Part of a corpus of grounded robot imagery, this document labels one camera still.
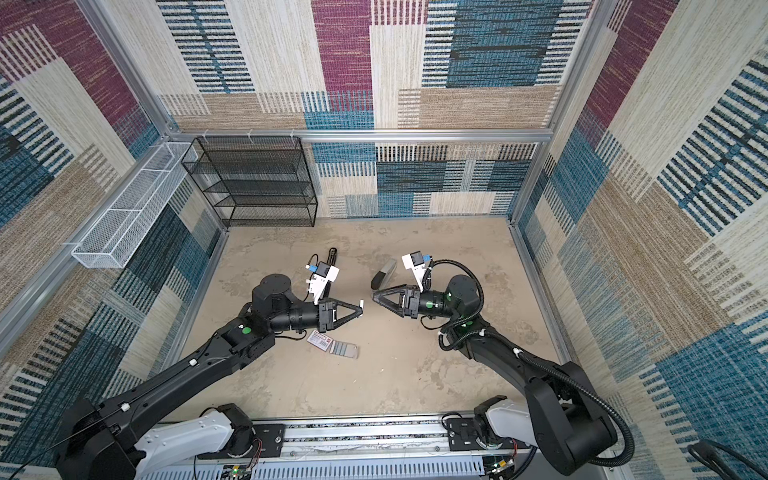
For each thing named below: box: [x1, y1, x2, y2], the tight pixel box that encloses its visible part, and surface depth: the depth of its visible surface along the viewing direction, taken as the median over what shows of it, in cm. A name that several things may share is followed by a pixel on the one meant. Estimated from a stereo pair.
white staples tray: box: [330, 340, 359, 359], surface depth 89 cm
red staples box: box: [307, 330, 333, 352], surface depth 91 cm
